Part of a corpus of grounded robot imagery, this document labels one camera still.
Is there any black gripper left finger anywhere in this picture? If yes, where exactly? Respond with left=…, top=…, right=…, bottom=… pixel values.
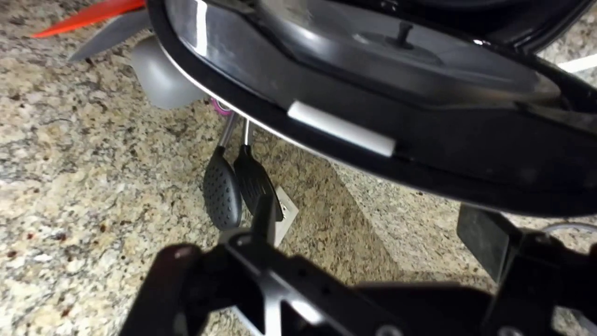
left=251, top=192, right=281, bottom=248

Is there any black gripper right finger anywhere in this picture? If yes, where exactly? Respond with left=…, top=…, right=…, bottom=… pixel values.
left=458, top=203, right=523, bottom=284

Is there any grey rounded ladle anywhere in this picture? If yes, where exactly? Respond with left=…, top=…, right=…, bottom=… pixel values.
left=129, top=35, right=210, bottom=112

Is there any orange spatula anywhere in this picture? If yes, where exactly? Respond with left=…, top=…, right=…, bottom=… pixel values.
left=31, top=0, right=150, bottom=41

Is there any white wall outlet plate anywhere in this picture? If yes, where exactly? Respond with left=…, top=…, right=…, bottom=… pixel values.
left=273, top=185, right=303, bottom=246

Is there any black smooth-handle utensil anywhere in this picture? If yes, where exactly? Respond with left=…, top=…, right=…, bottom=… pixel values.
left=232, top=118, right=286, bottom=226

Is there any black dotted-handle utensil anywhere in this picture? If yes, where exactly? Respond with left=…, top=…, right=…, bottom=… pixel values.
left=202, top=110, right=245, bottom=233

